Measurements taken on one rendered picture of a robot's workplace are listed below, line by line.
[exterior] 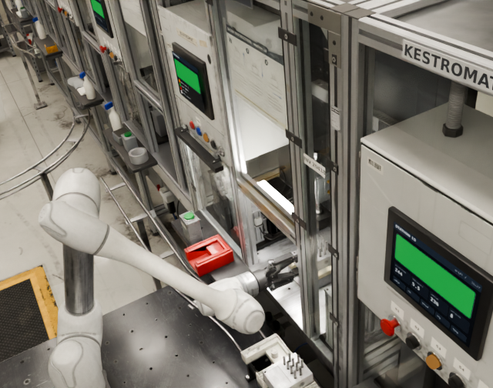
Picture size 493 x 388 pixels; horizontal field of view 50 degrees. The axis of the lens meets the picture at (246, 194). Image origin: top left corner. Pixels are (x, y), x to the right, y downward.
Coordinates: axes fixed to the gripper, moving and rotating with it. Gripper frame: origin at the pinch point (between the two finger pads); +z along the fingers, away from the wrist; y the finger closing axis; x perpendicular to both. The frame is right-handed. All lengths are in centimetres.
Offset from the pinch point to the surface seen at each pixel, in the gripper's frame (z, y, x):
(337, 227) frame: -17, 48, -38
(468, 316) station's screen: -21, 58, -81
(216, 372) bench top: -38, -36, -1
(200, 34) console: -21, 80, 27
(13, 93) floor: -49, -105, 508
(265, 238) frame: 0.6, -7.9, 27.7
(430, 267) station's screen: -21, 62, -71
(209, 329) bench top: -31, -35, 19
